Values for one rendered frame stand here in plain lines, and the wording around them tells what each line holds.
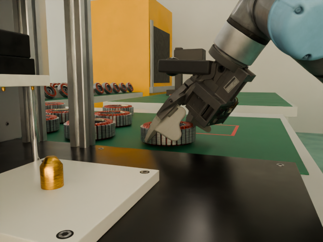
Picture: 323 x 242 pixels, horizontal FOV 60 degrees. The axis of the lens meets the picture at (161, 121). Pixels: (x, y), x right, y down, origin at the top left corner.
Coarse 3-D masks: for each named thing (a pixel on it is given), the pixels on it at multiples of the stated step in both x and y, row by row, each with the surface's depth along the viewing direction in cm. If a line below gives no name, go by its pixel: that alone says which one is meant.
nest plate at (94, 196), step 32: (64, 160) 33; (0, 192) 24; (32, 192) 24; (64, 192) 24; (96, 192) 24; (128, 192) 24; (0, 224) 18; (32, 224) 18; (64, 224) 18; (96, 224) 18
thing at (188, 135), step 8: (144, 128) 54; (184, 128) 53; (192, 128) 54; (144, 136) 54; (160, 136) 52; (184, 136) 52; (192, 136) 54; (152, 144) 53; (160, 144) 52; (168, 144) 52; (176, 144) 52; (184, 144) 53
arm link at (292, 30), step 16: (256, 0) 37; (272, 0) 33; (288, 0) 30; (304, 0) 28; (320, 0) 28; (256, 16) 37; (272, 16) 32; (288, 16) 29; (304, 16) 28; (320, 16) 29; (272, 32) 33; (288, 32) 30; (304, 32) 29; (320, 32) 29; (288, 48) 31; (304, 48) 30; (320, 48) 30; (304, 64) 36; (320, 64) 34
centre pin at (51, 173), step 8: (48, 160) 24; (56, 160) 24; (40, 168) 24; (48, 168) 24; (56, 168) 24; (40, 176) 24; (48, 176) 24; (56, 176) 24; (48, 184) 24; (56, 184) 24
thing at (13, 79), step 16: (0, 32) 24; (16, 32) 26; (0, 48) 25; (16, 48) 26; (0, 64) 25; (16, 64) 26; (32, 64) 28; (0, 80) 22; (16, 80) 24; (32, 80) 25; (48, 80) 27
